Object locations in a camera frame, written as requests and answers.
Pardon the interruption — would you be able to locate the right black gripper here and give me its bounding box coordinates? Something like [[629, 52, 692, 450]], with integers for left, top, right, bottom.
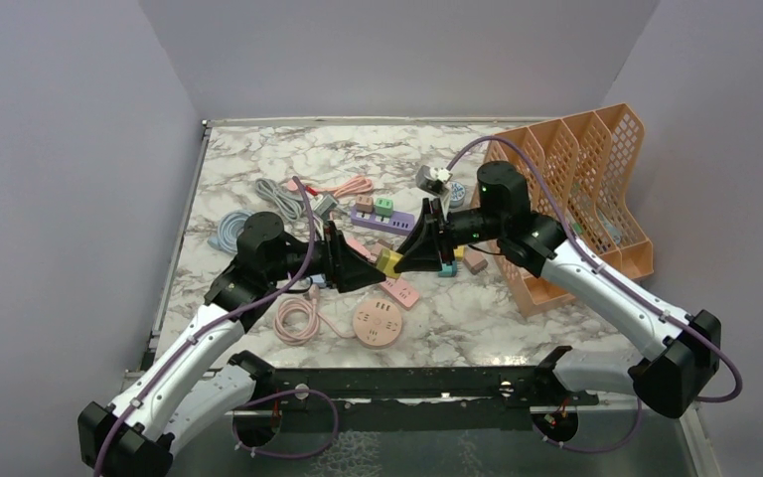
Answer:
[[393, 199, 505, 271]]

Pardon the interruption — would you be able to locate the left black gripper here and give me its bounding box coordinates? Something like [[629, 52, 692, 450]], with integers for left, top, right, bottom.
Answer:
[[266, 221, 385, 292]]

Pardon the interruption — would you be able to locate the pink dual USB charger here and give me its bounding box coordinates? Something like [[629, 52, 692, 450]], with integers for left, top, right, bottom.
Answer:
[[355, 195, 375, 214]]

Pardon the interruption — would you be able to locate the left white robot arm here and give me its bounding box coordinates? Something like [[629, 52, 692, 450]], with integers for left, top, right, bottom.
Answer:
[[78, 212, 386, 476]]

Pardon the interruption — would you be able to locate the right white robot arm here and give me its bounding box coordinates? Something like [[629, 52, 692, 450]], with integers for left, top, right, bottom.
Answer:
[[394, 162, 721, 418]]

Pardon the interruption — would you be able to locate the teal charger plug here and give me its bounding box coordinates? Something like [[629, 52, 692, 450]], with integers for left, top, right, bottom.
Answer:
[[437, 261, 458, 278]]

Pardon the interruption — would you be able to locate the dusty pink charger plug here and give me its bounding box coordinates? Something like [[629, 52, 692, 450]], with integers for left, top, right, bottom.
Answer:
[[463, 248, 488, 275]]

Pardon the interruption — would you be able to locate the green charger plug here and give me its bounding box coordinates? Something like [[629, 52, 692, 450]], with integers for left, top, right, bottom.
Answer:
[[374, 197, 394, 219]]

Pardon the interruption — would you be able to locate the purple power strip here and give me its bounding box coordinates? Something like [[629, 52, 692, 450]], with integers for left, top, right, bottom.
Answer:
[[350, 207, 416, 236]]

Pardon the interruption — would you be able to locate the pink long power strip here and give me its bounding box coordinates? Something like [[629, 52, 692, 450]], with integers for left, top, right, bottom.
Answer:
[[346, 238, 420, 310]]

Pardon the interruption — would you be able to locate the pink round power socket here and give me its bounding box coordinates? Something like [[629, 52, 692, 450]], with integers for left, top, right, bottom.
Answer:
[[352, 298, 403, 349]]

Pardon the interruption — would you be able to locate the blue patterned tape roll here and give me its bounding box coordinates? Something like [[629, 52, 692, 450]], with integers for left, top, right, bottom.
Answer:
[[448, 181, 467, 209]]

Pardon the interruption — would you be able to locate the orange mesh file organizer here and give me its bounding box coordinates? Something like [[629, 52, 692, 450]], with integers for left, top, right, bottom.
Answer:
[[485, 103, 654, 281]]

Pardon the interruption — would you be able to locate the pink coiled cable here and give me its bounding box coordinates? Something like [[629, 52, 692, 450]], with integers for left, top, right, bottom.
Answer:
[[273, 284, 357, 347]]

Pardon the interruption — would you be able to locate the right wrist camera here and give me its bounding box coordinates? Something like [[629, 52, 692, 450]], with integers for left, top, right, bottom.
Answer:
[[415, 165, 453, 196]]

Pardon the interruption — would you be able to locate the salmon coiled cable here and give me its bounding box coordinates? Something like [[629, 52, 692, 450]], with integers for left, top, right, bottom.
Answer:
[[286, 175, 377, 211]]

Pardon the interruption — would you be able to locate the grey coiled cable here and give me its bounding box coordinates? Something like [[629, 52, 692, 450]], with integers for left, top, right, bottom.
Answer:
[[253, 177, 307, 224]]

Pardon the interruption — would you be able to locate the blue coiled cable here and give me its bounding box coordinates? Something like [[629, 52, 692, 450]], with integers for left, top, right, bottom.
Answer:
[[207, 209, 254, 256]]

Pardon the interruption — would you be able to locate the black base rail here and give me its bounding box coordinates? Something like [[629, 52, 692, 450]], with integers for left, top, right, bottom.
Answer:
[[229, 351, 599, 433]]

